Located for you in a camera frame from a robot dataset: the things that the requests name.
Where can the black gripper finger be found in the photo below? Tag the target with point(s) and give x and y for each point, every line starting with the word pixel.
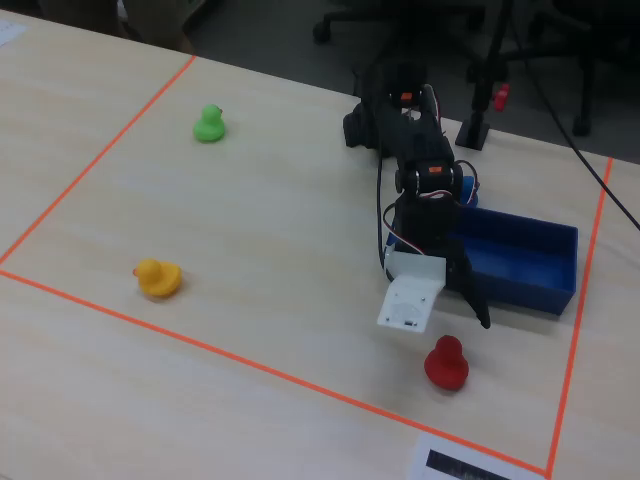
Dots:
pixel 470 290

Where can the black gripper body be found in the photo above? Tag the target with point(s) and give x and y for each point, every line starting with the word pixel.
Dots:
pixel 459 260

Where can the red rubber duck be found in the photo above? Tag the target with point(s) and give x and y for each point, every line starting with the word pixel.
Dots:
pixel 446 367

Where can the blue plastic box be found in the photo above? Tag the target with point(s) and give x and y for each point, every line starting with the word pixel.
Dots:
pixel 520 280

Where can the blue rubber duck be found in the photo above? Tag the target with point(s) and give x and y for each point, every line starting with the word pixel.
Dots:
pixel 469 192

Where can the green rubber duck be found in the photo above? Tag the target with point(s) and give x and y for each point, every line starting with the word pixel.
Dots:
pixel 209 129

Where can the yellow rubber duck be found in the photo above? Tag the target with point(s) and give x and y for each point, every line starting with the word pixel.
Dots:
pixel 157 279

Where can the orange tape strip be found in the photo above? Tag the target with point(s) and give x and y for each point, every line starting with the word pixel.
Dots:
pixel 250 364
pixel 580 320
pixel 100 155

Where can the red clamp knob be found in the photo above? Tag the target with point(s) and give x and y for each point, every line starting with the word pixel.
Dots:
pixel 501 97

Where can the white paper with black bar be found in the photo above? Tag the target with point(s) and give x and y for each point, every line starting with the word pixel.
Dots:
pixel 422 457

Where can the black office chair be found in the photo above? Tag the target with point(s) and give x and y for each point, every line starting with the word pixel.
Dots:
pixel 582 120

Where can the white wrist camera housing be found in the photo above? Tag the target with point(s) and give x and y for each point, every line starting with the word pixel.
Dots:
pixel 410 295

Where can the black camera stand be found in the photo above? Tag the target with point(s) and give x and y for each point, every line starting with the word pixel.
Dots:
pixel 474 131

